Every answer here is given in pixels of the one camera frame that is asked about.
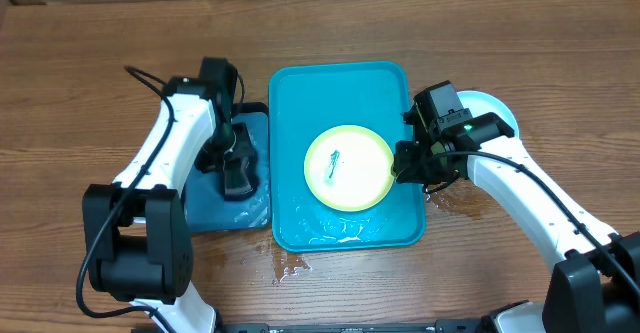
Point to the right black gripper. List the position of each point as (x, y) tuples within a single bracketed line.
[(409, 172)]

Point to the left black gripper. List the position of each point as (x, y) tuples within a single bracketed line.
[(246, 142)]

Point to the dark green sponge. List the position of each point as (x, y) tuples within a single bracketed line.
[(239, 180)]

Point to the light blue plate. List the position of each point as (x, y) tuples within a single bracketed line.
[(480, 103)]

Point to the yellow-green plate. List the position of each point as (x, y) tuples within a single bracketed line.
[(348, 168)]

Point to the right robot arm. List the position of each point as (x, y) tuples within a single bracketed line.
[(594, 284)]

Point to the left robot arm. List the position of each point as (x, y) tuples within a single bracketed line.
[(139, 254)]

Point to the small dark blue tray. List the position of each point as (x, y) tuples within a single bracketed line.
[(207, 210)]

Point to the large teal serving tray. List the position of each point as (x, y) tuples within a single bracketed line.
[(305, 101)]

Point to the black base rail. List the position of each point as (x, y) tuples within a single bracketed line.
[(345, 328)]

